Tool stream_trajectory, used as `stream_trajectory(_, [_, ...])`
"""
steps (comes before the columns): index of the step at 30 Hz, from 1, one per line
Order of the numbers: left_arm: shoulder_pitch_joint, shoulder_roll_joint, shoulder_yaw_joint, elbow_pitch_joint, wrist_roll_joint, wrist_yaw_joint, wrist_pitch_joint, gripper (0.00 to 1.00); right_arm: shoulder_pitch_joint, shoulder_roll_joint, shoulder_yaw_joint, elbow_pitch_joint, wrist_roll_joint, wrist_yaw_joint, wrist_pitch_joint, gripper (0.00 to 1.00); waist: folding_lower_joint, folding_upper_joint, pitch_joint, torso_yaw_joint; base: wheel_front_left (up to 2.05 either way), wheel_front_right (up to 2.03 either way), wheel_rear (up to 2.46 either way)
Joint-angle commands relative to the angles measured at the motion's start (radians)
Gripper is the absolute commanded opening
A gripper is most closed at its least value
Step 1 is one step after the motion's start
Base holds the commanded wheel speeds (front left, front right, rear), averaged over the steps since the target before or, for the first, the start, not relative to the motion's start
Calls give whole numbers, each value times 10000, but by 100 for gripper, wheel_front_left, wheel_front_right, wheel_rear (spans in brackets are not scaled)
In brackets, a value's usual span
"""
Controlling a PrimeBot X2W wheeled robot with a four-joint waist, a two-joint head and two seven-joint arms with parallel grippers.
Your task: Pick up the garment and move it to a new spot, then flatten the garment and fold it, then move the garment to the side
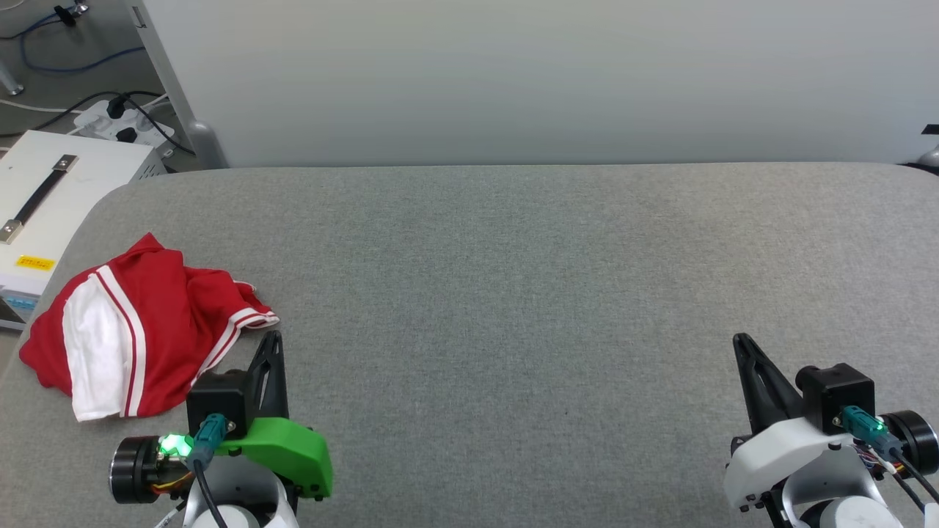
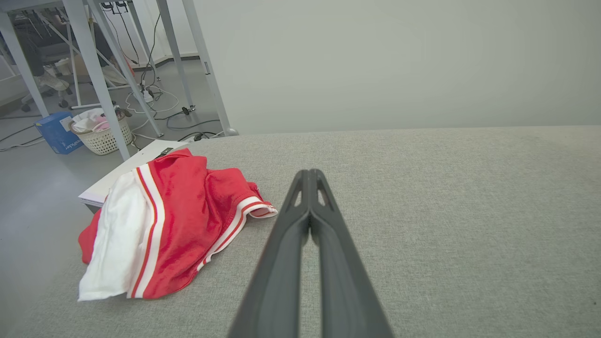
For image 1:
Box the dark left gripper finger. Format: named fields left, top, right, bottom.
left=277, top=343, right=291, bottom=421
left=246, top=330, right=285, bottom=423

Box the black cable clamp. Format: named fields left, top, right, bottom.
left=53, top=0, right=90, bottom=28

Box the white partition screen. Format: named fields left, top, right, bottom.
left=123, top=0, right=939, bottom=171

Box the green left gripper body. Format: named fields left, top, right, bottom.
left=218, top=417, right=335, bottom=502

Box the white device box black handle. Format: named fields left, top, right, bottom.
left=0, top=130, right=168, bottom=332

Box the red and white garment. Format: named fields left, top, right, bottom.
left=19, top=233, right=280, bottom=422

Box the left camera cable teal plug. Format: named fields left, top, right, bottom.
left=185, top=413, right=231, bottom=528

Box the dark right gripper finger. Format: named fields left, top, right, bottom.
left=737, top=334, right=805, bottom=434
left=733, top=335, right=759, bottom=434

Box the camera cable teal plug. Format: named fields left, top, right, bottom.
left=185, top=413, right=231, bottom=528
left=839, top=406, right=939, bottom=508

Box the white power strip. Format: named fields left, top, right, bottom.
left=73, top=99, right=178, bottom=156

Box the right camera cable teal plug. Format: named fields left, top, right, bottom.
left=839, top=406, right=939, bottom=508

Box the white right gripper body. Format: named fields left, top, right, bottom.
left=724, top=418, right=890, bottom=512

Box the blue floor cable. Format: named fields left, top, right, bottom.
left=18, top=13, right=145, bottom=75

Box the black floor cable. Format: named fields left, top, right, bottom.
left=0, top=90, right=196, bottom=156

